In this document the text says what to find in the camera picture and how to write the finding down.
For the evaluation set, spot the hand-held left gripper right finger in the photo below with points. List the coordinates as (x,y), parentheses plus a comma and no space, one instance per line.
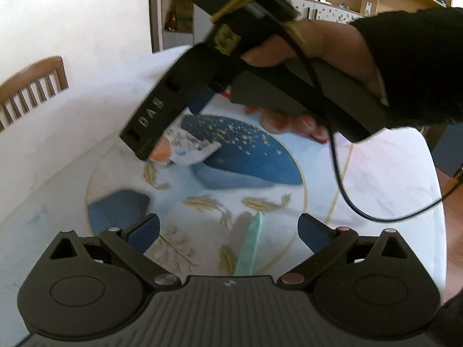
(313,232)

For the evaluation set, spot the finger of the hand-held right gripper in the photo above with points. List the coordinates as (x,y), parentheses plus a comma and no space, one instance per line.
(139,142)

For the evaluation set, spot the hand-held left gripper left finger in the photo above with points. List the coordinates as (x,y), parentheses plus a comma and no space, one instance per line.
(144,232)

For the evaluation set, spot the blue and white packet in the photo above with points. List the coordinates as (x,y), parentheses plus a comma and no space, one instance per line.
(188,148)

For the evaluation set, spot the teal stick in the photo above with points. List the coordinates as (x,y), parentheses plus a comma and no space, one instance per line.
(249,249)

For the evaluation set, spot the person's right forearm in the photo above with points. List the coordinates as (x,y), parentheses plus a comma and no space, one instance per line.
(416,61)

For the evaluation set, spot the white marble desktop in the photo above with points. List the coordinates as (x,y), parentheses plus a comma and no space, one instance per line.
(90,115)

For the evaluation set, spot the person's right hand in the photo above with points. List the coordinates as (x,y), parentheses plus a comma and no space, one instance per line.
(336,47)

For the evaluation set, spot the cardboard box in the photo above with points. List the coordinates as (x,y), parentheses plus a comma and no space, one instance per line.
(184,18)

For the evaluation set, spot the red-brown figurine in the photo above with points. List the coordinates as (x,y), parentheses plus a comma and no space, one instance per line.
(171,20)

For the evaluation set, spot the wooden slat-back chair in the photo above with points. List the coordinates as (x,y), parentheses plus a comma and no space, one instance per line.
(32,79)

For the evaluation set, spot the grey wooden wall cabinet unit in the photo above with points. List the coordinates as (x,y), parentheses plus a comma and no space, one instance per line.
(343,14)

